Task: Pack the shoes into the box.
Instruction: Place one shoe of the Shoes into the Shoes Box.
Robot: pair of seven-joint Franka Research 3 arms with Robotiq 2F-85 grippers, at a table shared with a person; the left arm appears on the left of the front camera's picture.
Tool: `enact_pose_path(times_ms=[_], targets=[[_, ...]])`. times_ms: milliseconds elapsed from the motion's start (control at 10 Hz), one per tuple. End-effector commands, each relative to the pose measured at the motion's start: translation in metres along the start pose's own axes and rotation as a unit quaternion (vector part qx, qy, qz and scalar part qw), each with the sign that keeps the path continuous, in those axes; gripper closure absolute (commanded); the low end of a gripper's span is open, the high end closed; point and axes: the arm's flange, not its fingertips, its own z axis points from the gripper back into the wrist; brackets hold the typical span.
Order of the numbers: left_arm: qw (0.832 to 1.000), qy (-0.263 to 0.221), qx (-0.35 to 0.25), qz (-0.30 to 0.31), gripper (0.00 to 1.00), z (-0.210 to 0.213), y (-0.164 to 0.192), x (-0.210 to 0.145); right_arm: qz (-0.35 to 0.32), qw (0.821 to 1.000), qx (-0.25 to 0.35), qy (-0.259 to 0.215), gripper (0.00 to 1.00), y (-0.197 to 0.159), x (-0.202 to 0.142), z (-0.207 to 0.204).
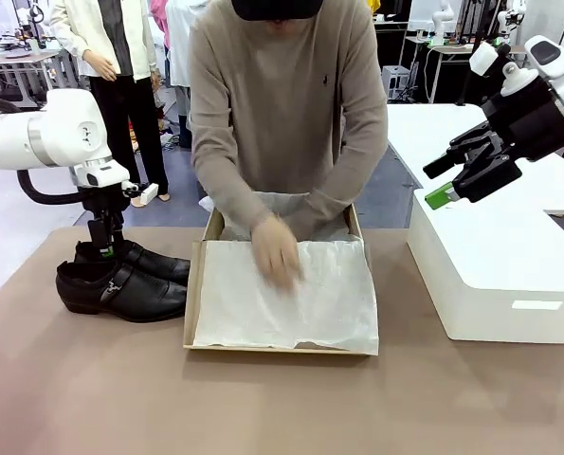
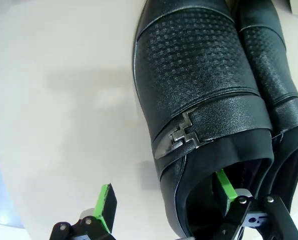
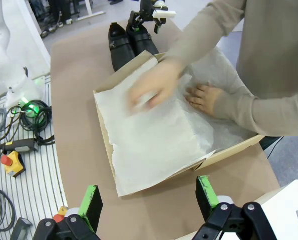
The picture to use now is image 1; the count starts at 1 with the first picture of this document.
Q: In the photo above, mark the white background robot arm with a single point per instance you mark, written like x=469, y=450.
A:
x=506, y=19
x=440, y=23

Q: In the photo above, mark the background workbench light top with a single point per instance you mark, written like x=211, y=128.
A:
x=457, y=49

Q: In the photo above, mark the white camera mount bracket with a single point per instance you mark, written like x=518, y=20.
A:
x=518, y=78

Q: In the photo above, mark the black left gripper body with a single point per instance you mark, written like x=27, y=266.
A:
x=102, y=204

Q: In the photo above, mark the person in beige sweater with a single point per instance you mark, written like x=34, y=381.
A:
x=281, y=104

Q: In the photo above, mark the person's left forearm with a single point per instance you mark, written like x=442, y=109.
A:
x=352, y=180

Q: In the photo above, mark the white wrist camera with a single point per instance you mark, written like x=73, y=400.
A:
x=484, y=59
x=149, y=193

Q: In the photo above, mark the person's right hand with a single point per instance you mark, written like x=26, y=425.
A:
x=274, y=253

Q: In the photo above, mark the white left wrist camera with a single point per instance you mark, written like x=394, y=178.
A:
x=149, y=193

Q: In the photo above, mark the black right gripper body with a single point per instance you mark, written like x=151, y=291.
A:
x=530, y=121

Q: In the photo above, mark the grey background table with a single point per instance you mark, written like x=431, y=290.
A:
x=21, y=57

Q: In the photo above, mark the left gripper finger with green tip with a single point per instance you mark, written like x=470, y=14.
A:
x=100, y=239
x=117, y=232

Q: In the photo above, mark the white background cabinet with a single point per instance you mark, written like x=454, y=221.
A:
x=395, y=80

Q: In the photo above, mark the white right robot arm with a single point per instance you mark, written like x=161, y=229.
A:
x=563, y=76

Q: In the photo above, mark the pink garment mannequin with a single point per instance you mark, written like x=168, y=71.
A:
x=158, y=19

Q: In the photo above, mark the person's right forearm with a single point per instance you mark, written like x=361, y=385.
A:
x=224, y=189

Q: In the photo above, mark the white tissue paper sheet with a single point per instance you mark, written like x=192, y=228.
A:
x=286, y=317

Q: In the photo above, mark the white plastic bin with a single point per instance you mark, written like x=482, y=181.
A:
x=495, y=256

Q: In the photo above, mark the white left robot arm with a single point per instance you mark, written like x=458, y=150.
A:
x=49, y=137

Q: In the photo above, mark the brown cardboard shoe box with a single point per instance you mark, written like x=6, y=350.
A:
x=194, y=294

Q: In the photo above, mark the white table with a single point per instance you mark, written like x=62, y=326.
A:
x=433, y=137

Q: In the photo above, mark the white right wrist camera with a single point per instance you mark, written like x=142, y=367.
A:
x=484, y=59

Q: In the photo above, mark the black leather shoe with buckle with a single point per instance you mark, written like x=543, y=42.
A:
x=134, y=298

